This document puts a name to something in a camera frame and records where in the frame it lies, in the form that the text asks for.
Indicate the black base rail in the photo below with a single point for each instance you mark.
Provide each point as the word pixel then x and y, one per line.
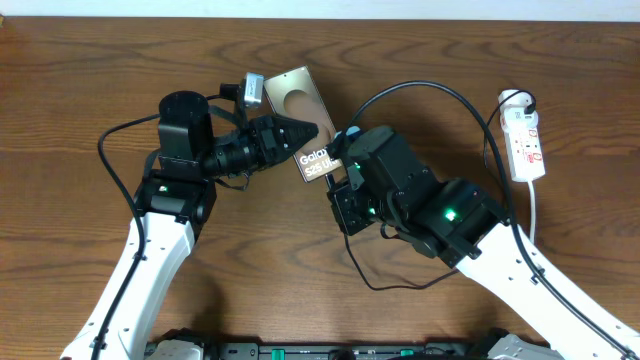
pixel 497 344

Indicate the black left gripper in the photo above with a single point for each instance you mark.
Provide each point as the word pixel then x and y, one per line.
pixel 271 137

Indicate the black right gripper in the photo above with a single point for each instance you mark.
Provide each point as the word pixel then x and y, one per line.
pixel 342 198

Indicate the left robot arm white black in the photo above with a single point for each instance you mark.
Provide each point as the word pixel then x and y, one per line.
pixel 200 146

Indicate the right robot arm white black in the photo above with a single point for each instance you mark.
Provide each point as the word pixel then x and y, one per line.
pixel 459 223

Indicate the white power strip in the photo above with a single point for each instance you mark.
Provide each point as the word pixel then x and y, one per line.
pixel 519 123

